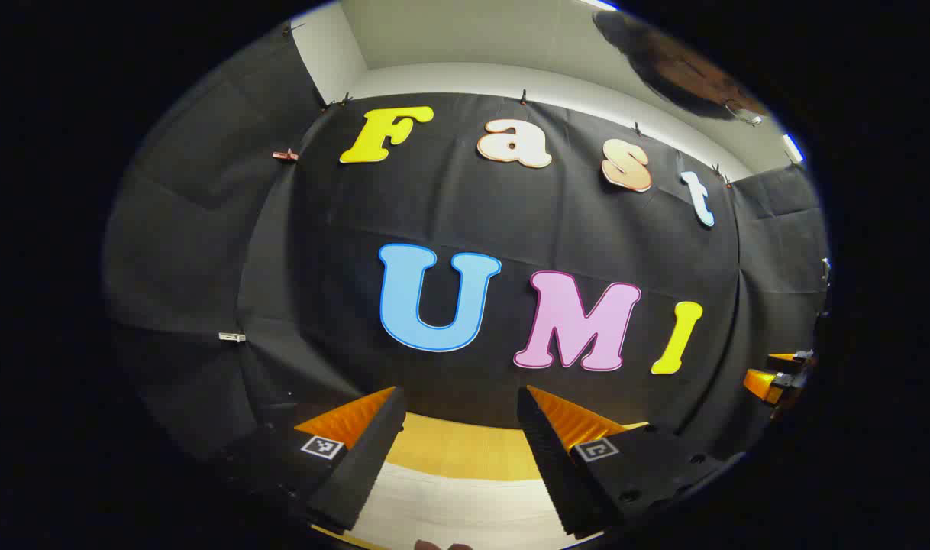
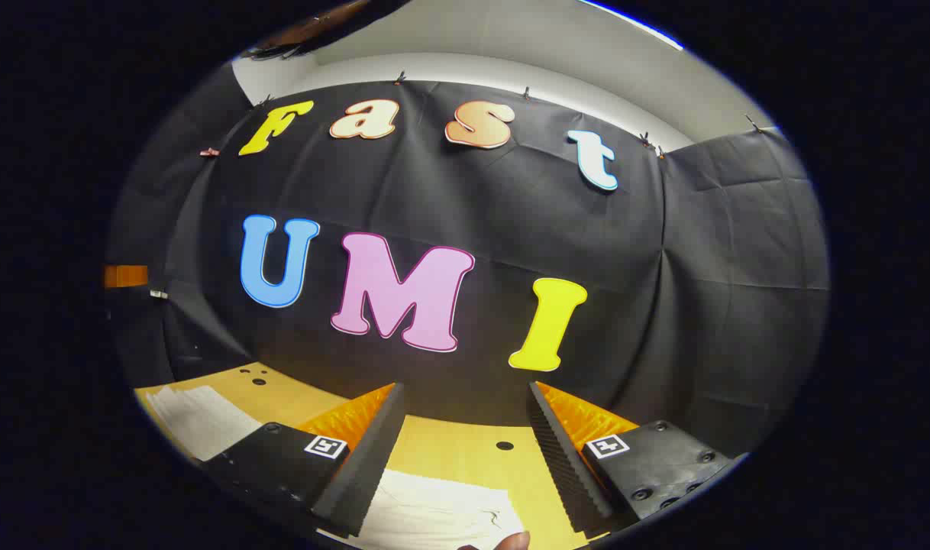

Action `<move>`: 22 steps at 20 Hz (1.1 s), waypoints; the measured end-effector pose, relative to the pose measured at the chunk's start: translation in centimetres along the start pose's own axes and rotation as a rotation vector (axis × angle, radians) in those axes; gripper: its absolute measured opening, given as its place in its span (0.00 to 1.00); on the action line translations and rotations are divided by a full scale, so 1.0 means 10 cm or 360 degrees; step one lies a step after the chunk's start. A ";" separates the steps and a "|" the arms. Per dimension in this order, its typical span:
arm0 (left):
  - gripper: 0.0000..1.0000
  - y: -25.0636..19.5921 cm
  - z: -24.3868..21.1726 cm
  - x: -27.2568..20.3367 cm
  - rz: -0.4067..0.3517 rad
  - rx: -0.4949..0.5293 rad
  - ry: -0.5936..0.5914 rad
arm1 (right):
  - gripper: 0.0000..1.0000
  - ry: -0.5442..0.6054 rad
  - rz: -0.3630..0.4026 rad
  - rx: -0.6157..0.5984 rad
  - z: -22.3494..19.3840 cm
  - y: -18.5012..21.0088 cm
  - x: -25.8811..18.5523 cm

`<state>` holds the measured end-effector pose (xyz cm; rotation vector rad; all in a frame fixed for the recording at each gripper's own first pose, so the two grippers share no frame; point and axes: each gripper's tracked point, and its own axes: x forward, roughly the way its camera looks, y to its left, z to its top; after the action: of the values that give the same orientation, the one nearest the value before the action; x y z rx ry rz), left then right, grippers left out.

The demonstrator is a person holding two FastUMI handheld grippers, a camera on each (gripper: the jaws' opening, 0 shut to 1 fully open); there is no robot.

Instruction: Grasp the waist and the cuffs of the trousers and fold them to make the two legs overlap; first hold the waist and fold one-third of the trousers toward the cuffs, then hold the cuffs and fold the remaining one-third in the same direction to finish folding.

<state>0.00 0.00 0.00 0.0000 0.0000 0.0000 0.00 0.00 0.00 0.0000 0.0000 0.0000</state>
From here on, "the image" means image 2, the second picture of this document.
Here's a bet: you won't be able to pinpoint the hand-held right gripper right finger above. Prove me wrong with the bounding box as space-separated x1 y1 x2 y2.
528 380 750 535

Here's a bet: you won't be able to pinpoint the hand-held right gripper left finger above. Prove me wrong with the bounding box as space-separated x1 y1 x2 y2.
200 382 406 538

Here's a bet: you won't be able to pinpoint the white jeans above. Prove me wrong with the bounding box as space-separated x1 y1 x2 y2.
144 386 527 550

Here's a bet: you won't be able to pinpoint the black backdrop cloth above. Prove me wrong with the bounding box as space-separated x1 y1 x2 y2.
106 65 831 459

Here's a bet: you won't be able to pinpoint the orange bar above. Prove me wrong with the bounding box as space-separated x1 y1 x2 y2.
104 265 149 289

